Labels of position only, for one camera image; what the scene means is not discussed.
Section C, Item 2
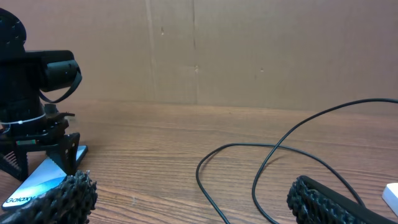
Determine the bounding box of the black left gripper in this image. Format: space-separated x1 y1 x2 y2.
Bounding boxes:
1 104 80 181

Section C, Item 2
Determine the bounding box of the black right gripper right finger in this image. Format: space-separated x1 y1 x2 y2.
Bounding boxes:
287 175 397 224

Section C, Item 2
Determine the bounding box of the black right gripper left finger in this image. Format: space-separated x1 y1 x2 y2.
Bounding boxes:
1 170 98 224

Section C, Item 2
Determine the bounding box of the Galaxy smartphone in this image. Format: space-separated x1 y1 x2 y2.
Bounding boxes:
1 157 70 211

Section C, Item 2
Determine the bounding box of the black charging cable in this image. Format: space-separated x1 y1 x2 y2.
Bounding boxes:
195 98 398 224

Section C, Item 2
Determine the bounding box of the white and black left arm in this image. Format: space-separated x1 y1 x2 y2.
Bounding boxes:
1 9 82 180

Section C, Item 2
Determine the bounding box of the white power strip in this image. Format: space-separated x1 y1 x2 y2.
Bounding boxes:
382 183 398 216

